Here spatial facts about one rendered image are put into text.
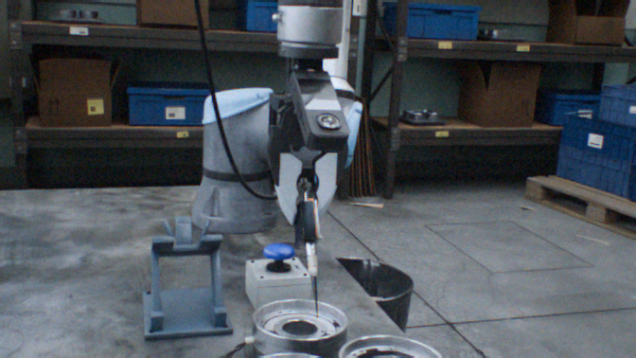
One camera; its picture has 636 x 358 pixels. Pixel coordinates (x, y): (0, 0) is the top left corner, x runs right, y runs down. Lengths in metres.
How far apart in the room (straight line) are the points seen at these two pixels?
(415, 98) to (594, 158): 1.27
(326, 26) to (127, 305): 0.42
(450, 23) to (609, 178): 1.36
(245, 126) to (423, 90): 4.05
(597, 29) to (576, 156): 0.88
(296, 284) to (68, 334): 0.27
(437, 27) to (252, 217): 3.53
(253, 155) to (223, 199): 0.09
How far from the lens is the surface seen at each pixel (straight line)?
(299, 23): 0.81
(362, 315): 0.92
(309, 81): 0.81
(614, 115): 4.67
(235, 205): 1.20
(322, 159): 0.84
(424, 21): 4.58
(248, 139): 1.18
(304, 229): 0.83
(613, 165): 4.70
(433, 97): 5.21
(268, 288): 0.90
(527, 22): 5.54
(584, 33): 5.16
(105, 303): 0.95
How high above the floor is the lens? 1.18
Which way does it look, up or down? 14 degrees down
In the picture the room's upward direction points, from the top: 3 degrees clockwise
